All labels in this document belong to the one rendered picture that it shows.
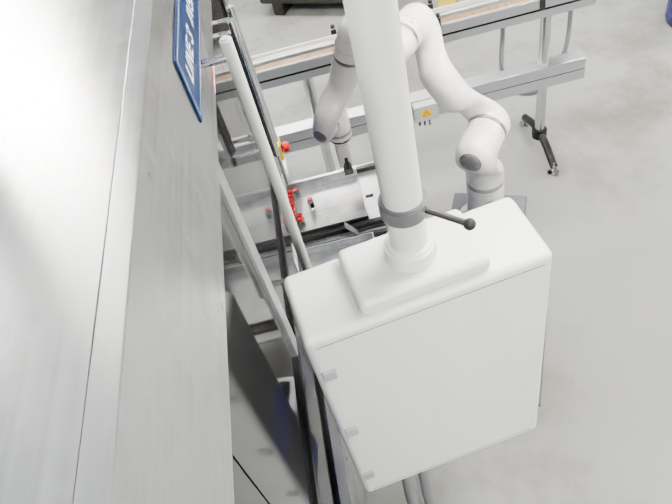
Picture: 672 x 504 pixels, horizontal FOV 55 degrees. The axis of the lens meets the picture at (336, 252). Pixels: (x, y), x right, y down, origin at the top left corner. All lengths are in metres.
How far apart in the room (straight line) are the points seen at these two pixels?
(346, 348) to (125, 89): 0.63
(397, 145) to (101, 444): 0.64
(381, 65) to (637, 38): 3.84
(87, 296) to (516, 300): 0.90
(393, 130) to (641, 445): 2.06
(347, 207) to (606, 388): 1.32
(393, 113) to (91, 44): 0.44
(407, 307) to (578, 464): 1.65
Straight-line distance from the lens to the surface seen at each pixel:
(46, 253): 0.70
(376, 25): 0.88
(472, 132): 1.93
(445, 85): 1.88
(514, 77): 3.41
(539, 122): 3.67
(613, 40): 4.66
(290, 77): 3.07
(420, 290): 1.19
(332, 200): 2.38
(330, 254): 2.20
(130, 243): 0.65
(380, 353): 1.28
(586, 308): 3.10
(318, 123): 2.09
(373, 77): 0.92
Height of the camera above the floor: 2.52
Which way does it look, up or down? 48 degrees down
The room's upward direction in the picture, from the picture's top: 17 degrees counter-clockwise
